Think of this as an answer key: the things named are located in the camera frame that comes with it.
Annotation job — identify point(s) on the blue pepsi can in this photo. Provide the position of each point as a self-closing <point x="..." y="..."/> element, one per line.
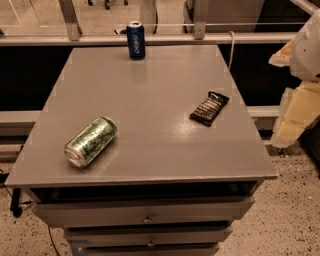
<point x="136" y="40"/>

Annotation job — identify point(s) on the top grey drawer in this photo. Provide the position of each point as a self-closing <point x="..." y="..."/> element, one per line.
<point x="143" y="212"/>

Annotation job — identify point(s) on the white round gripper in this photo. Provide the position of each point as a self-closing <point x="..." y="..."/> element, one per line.
<point x="307" y="55"/>

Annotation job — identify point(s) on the grey drawer cabinet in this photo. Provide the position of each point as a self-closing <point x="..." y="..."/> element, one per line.
<point x="158" y="152"/>

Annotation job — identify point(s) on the middle grey drawer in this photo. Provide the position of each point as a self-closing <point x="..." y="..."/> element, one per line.
<point x="151" y="235"/>

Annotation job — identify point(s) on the grey metal railing frame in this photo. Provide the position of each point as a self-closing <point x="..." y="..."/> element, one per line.
<point x="115" y="40"/>

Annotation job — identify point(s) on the green aluminium drink can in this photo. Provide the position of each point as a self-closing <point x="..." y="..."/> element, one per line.
<point x="90" y="142"/>

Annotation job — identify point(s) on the bottom grey drawer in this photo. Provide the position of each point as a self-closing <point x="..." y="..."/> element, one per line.
<point x="158" y="250"/>

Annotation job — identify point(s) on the black rxbar chocolate wrapper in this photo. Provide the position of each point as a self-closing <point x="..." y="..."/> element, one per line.
<point x="208" y="110"/>

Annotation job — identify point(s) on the grey drawer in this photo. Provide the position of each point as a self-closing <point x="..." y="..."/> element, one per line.
<point x="151" y="235"/>
<point x="143" y="212"/>
<point x="158" y="250"/>

